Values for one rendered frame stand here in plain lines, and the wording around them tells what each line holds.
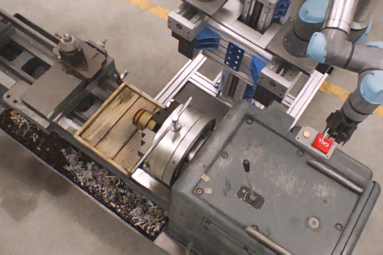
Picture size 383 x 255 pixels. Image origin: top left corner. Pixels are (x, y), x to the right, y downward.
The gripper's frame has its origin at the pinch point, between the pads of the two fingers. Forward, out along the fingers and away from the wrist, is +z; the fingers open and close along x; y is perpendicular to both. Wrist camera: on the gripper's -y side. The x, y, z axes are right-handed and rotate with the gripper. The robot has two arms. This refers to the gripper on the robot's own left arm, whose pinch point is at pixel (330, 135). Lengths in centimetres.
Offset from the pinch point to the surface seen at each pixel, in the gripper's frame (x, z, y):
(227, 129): -30.0, 7.7, 15.0
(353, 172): 13.5, 7.5, 3.0
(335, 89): 3, 133, -127
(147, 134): -55, 22, 28
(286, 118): -15.0, 7.4, -1.3
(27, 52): -140, 49, 18
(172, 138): -44, 10, 28
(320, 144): -0.8, 6.3, 1.3
